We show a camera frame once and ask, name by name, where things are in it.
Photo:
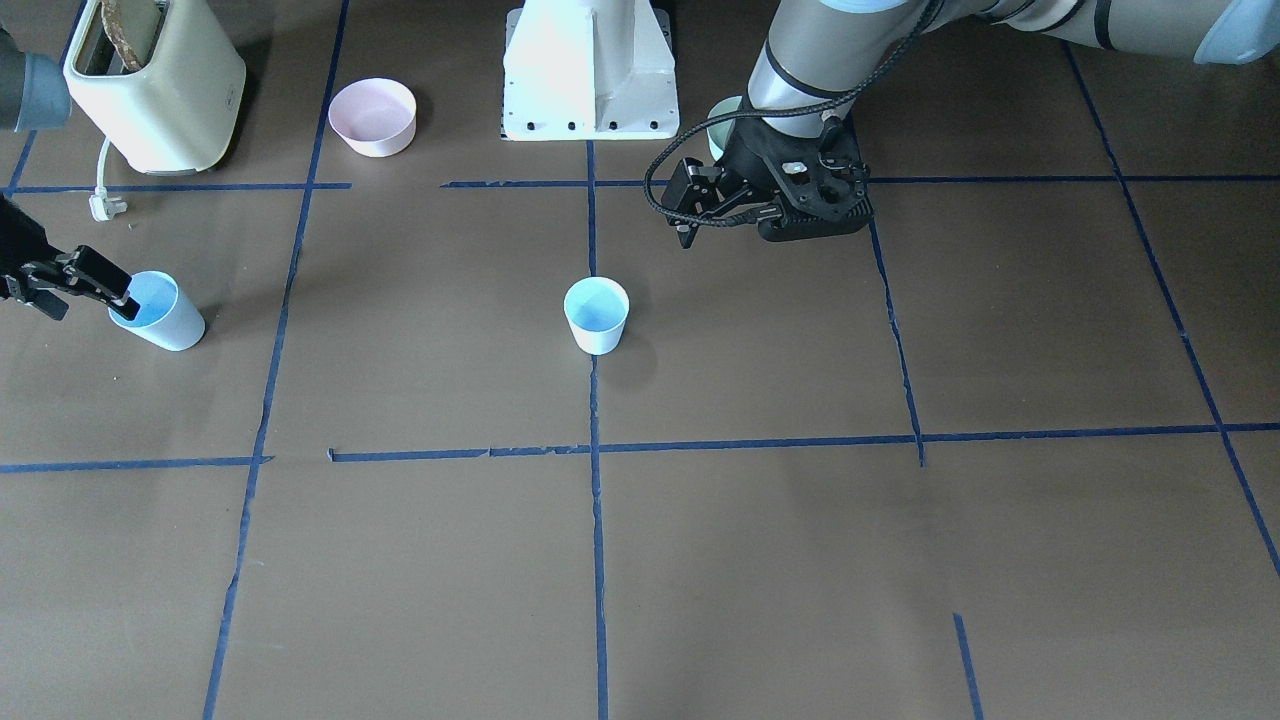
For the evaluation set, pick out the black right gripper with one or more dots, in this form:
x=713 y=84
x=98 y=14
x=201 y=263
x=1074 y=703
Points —
x=22 y=252

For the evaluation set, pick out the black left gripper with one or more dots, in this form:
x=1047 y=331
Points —
x=742 y=158

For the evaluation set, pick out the light blue paper cup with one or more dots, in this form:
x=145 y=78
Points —
x=596 y=308

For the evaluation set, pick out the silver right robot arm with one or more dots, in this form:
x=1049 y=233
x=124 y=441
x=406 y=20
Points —
x=34 y=95

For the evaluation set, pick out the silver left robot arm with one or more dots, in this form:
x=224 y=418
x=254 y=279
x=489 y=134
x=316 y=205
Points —
x=819 y=57

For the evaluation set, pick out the mint green bowl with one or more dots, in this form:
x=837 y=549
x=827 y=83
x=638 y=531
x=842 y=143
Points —
x=719 y=134

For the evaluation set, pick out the cream white toaster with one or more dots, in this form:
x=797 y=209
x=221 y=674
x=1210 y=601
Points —
x=177 y=113

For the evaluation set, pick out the toast slice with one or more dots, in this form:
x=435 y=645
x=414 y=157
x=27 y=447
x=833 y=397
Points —
x=132 y=28

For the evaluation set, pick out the pink bowl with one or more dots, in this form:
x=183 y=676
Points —
x=376 y=117

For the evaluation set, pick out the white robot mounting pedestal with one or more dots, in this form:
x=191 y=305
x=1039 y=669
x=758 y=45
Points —
x=588 y=71

